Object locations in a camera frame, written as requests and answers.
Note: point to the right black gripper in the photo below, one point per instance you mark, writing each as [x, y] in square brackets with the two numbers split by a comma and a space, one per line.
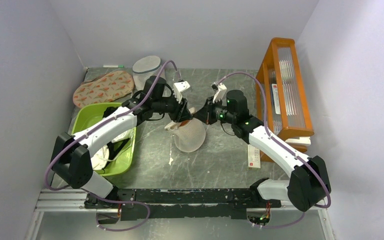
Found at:
[205, 114]

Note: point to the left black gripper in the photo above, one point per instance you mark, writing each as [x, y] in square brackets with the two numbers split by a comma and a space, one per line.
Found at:
[181, 113]

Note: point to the beige mesh laundry bag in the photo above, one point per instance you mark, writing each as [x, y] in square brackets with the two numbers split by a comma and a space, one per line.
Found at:
[189, 135]

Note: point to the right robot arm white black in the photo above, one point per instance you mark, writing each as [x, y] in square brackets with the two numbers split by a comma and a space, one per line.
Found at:
[308, 182]

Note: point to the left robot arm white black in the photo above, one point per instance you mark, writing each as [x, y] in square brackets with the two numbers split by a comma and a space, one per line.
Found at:
[71, 157]

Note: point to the white mesh laundry bag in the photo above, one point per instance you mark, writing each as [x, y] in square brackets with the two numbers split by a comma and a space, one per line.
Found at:
[144, 68]

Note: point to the small white red box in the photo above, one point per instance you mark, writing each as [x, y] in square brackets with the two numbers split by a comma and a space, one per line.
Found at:
[253, 157]

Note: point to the floral patterned fabric pad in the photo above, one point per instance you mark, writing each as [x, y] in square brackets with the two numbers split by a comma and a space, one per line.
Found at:
[104, 89]

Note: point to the green white marker pen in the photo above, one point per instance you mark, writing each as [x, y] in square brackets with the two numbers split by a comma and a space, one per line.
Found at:
[113, 66]

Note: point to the green plastic basin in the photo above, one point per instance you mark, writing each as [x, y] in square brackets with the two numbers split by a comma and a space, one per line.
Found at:
[90, 115]

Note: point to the white bras in basin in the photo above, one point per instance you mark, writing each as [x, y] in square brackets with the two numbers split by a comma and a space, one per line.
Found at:
[116, 156]

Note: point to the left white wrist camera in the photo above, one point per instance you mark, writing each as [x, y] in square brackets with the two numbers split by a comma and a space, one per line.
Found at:
[179, 88]

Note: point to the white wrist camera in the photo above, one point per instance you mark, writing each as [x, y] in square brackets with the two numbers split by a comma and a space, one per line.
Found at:
[219, 92]
[179, 88]

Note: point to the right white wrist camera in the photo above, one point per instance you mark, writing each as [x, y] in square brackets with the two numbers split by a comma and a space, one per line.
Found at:
[219, 92]

